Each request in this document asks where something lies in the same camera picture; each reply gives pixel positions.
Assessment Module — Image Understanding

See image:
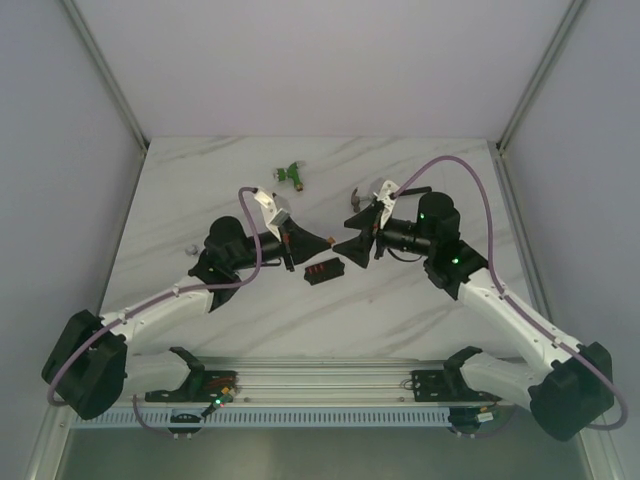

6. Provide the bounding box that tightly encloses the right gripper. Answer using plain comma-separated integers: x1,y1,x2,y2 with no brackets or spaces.
332,202,435,268

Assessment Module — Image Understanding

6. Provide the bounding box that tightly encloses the black fuse box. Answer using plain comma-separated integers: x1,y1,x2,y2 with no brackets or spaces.
304,257,345,286

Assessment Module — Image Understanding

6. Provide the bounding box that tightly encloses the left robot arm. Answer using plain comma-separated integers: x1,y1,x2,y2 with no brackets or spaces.
41,216,331,420

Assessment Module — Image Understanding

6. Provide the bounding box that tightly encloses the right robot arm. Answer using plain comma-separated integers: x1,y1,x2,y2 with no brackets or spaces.
334,192,614,441

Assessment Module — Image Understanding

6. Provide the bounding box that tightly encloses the green spray gun toy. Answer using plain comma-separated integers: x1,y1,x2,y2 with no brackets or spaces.
273,161,305,192

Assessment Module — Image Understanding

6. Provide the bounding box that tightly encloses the grey metal bolt tool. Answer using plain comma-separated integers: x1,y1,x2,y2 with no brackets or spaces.
185,244,200,256

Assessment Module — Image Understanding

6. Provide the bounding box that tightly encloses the hammer with black handle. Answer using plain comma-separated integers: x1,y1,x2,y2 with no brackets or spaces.
350,186,432,213

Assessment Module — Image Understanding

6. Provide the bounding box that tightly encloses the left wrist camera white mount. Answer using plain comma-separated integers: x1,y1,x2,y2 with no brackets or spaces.
253,187,291,241

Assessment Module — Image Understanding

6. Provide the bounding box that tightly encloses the aluminium front rail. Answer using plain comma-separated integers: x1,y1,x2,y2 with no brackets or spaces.
52,352,599,409

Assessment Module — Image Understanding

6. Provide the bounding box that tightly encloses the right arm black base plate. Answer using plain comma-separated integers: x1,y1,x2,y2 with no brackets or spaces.
410,369,501,403

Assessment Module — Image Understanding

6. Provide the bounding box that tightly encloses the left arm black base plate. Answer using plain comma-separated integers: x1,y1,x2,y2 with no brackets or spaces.
144,370,237,403

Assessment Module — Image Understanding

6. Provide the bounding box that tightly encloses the slotted grey cable duct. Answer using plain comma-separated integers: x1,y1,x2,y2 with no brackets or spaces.
71,404,476,430

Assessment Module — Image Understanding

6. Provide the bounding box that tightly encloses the right aluminium frame post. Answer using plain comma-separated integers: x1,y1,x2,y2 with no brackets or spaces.
496,0,589,154

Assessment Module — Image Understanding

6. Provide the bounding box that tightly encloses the aluminium frame post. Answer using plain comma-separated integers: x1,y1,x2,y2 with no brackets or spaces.
496,0,589,154
59,0,150,155

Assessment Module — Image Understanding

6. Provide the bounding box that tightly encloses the left aluminium frame post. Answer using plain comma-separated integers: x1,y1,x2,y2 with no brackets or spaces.
59,0,150,155

